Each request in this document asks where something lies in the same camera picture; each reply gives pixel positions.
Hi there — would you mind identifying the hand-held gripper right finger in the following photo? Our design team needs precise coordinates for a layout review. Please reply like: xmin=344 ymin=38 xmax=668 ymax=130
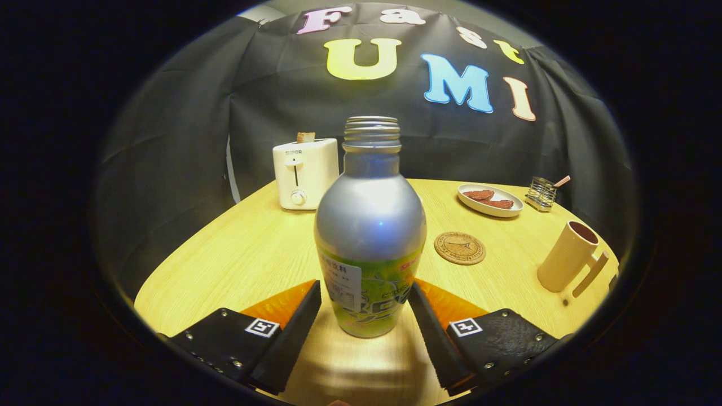
xmin=407 ymin=278 xmax=573 ymax=397

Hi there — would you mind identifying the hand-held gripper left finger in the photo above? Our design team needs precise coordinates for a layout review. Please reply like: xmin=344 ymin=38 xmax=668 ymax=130
xmin=158 ymin=279 xmax=322 ymax=395

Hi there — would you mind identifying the round cork coaster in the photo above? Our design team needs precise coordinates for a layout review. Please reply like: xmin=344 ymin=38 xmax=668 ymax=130
xmin=434 ymin=232 xmax=486 ymax=266

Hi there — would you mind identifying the silver juice bottle green label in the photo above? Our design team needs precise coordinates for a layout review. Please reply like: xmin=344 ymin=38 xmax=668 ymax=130
xmin=314 ymin=116 xmax=428 ymax=339

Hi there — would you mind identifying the cream cup with handle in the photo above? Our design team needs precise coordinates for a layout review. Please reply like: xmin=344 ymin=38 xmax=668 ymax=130
xmin=537 ymin=220 xmax=610 ymax=298

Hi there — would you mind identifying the wooden table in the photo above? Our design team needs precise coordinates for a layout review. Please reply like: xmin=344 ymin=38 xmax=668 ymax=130
xmin=134 ymin=179 xmax=621 ymax=406

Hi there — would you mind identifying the white oval plate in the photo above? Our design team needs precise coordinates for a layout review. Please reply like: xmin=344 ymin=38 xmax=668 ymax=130
xmin=457 ymin=183 xmax=524 ymax=218

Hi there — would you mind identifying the white toaster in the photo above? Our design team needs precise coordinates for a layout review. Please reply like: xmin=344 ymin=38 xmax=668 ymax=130
xmin=272 ymin=138 xmax=340 ymax=211

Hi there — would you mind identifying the black backdrop cloth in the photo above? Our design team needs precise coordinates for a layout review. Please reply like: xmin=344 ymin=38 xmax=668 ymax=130
xmin=93 ymin=0 xmax=638 ymax=299

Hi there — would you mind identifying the metal wire holder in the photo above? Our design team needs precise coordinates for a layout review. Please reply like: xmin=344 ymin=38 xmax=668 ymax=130
xmin=525 ymin=176 xmax=557 ymax=213

